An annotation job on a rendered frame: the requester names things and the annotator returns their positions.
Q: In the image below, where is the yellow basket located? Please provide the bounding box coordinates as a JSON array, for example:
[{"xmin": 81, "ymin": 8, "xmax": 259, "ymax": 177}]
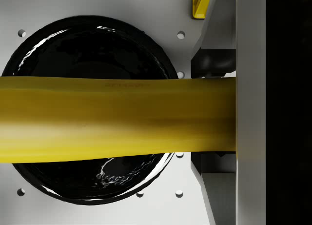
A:
[{"xmin": 192, "ymin": 0, "xmax": 213, "ymax": 20}]

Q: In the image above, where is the banana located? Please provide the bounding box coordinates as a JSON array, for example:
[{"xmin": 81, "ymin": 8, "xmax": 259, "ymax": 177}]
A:
[{"xmin": 0, "ymin": 76, "xmax": 237, "ymax": 164}]

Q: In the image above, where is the black plate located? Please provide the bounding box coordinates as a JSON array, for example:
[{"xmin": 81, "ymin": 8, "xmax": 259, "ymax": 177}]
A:
[{"xmin": 0, "ymin": 15, "xmax": 180, "ymax": 206}]

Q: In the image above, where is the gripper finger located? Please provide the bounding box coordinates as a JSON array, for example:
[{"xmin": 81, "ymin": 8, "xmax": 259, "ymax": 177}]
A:
[
  {"xmin": 190, "ymin": 151, "xmax": 237, "ymax": 225},
  {"xmin": 190, "ymin": 0, "xmax": 237, "ymax": 79}
]

